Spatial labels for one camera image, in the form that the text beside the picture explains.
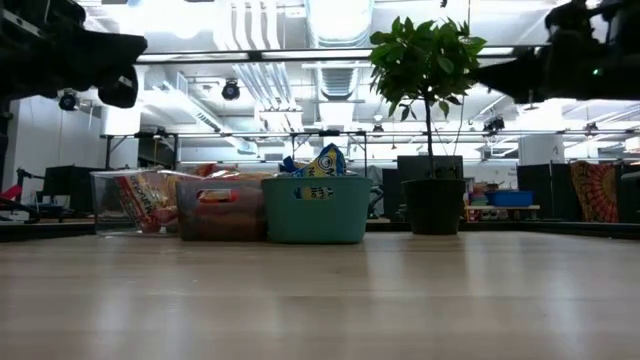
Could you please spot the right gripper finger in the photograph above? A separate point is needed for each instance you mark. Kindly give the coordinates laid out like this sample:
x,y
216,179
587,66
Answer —
x,y
520,77

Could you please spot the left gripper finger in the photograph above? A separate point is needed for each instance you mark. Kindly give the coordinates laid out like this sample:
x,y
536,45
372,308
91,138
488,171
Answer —
x,y
117,52

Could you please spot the red Maruchan noodle pack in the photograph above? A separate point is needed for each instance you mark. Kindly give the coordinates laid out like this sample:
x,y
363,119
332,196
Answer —
x,y
145,200

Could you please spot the round black ceiling device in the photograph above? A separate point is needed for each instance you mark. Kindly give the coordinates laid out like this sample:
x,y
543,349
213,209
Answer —
x,y
230,91
68,101

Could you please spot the potted green plant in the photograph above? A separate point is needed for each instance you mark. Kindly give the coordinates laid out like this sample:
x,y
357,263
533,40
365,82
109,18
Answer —
x,y
425,60

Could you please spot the black background monitor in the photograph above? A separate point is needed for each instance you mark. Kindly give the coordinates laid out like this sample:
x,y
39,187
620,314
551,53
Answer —
x,y
450,167

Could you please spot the black office partition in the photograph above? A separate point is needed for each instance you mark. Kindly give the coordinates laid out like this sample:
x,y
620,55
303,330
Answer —
x,y
542,190

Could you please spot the blue storage tub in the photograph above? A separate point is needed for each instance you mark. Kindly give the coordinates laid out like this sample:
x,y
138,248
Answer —
x,y
510,198

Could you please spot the black background cabinet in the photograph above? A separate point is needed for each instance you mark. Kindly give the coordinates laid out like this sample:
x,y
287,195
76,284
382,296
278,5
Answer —
x,y
65,185

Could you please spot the red background object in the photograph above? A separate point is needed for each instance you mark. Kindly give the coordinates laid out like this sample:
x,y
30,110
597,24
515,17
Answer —
x,y
12,195

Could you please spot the patterned orange tapestry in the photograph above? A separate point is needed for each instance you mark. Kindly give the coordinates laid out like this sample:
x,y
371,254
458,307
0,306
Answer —
x,y
595,190

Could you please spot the clear plastic bin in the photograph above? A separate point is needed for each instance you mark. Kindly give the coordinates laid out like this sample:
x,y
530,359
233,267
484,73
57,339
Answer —
x,y
102,200

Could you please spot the smoky grey plastic bin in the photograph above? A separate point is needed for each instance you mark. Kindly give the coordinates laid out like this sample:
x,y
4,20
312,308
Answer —
x,y
220,222

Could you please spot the teal plastic bin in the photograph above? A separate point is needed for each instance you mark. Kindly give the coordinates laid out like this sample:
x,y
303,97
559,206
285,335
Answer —
x,y
317,222

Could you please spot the black aluminium table frame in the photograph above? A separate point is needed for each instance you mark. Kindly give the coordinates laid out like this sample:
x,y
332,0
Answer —
x,y
550,229

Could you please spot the long ceiling light rail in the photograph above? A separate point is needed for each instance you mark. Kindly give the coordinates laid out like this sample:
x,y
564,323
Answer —
x,y
300,54

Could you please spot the corrugated air duct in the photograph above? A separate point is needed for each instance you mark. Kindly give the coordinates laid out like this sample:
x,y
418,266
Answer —
x,y
336,82

